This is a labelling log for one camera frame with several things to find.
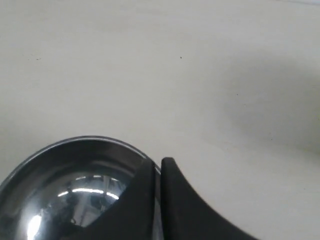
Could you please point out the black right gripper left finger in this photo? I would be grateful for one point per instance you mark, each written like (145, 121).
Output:
(131, 216)

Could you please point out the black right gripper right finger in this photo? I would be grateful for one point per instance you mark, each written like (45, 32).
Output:
(185, 215)

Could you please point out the patterned steel bowl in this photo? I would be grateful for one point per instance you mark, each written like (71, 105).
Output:
(62, 190)

